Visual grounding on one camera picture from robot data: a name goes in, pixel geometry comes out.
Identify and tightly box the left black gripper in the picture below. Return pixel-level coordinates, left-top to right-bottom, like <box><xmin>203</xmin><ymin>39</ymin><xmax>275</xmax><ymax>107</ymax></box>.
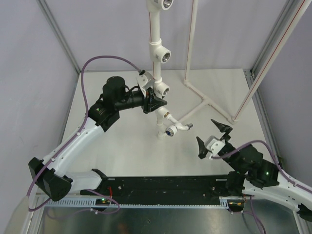
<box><xmin>116</xmin><ymin>88</ymin><xmax>167</xmax><ymax>115</ymax></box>

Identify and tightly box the white PVC pipe frame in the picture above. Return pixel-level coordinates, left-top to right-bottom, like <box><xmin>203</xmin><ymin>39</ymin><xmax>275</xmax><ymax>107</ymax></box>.
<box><xmin>145</xmin><ymin>0</ymin><xmax>311</xmax><ymax>140</ymax></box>

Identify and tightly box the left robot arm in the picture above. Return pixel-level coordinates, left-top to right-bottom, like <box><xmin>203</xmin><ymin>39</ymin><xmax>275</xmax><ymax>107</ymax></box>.
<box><xmin>28</xmin><ymin>75</ymin><xmax>170</xmax><ymax>201</ymax></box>

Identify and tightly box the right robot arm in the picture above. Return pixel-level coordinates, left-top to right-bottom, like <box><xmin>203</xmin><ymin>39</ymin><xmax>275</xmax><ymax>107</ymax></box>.
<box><xmin>196</xmin><ymin>120</ymin><xmax>312</xmax><ymax>222</ymax></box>

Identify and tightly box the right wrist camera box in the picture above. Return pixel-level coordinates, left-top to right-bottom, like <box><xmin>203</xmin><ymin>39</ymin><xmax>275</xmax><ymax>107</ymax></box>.
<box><xmin>204</xmin><ymin>136</ymin><xmax>225</xmax><ymax>159</ymax></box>

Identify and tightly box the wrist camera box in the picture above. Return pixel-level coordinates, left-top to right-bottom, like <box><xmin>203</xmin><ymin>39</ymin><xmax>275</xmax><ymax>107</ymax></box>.
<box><xmin>136</xmin><ymin>70</ymin><xmax>155</xmax><ymax>93</ymax></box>
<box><xmin>204</xmin><ymin>136</ymin><xmax>225</xmax><ymax>159</ymax></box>

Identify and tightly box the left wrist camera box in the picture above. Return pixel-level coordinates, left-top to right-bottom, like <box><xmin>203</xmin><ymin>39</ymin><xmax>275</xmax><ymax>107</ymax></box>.
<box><xmin>136</xmin><ymin>70</ymin><xmax>155</xmax><ymax>93</ymax></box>

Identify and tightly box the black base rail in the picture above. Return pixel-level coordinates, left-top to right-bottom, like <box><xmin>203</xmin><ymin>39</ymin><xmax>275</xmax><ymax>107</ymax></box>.
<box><xmin>62</xmin><ymin>175</ymin><xmax>255</xmax><ymax>204</ymax></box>

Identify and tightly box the aluminium table frame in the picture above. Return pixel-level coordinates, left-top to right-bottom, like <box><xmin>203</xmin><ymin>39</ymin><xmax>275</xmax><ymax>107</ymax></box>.
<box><xmin>27</xmin><ymin>178</ymin><xmax>312</xmax><ymax>234</ymax></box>

